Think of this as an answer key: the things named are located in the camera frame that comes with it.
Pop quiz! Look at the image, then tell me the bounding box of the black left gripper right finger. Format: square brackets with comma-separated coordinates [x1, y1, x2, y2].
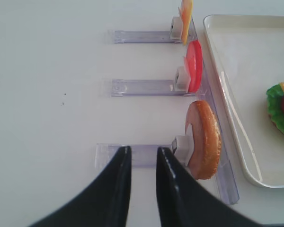
[157, 147, 258, 227]

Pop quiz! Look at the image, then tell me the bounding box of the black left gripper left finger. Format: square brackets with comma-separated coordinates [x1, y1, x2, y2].
[33, 146, 132, 227]

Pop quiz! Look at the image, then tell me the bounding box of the tomato slice on rack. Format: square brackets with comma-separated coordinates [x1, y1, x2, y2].
[184, 39, 203, 93]

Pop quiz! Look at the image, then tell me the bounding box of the lettuce leaf in burger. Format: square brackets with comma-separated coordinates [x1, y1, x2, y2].
[266, 84, 284, 134]

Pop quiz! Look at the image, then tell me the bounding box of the cheese slice on rack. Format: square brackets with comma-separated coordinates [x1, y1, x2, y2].
[178, 0, 193, 45]

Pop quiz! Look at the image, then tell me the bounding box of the left clear acrylic rack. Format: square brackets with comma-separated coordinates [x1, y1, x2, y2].
[95, 17, 240, 205]

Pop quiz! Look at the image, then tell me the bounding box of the bun bottom on rack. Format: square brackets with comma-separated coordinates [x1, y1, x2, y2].
[185, 100, 222, 180]

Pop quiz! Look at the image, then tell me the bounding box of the cream rectangular tray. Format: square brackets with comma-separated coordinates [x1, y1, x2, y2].
[204, 15, 284, 188]

